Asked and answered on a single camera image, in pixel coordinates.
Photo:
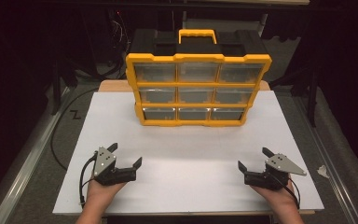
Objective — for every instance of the white board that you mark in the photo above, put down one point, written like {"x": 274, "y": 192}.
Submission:
{"x": 183, "y": 174}

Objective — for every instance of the black metal stand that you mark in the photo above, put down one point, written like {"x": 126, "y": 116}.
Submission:
{"x": 56, "y": 87}

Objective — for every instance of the person's right hand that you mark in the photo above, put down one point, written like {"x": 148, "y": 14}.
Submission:
{"x": 281, "y": 199}

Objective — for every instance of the yellow black organizer cabinet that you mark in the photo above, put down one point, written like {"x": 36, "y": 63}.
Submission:
{"x": 195, "y": 57}

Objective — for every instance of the grid of clear plastic drawers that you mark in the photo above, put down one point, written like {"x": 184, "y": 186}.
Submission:
{"x": 155, "y": 73}

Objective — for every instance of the crumpled white paper scrap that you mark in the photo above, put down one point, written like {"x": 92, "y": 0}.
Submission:
{"x": 323, "y": 171}

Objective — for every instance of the metal floor rail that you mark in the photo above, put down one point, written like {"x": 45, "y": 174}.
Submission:
{"x": 28, "y": 161}
{"x": 338, "y": 189}

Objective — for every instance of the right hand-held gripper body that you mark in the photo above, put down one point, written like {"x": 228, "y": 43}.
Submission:
{"x": 279, "y": 163}

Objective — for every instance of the person's left hand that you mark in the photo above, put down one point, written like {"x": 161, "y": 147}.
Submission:
{"x": 101, "y": 193}

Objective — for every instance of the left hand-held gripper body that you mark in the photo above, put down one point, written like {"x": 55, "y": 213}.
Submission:
{"x": 104, "y": 161}

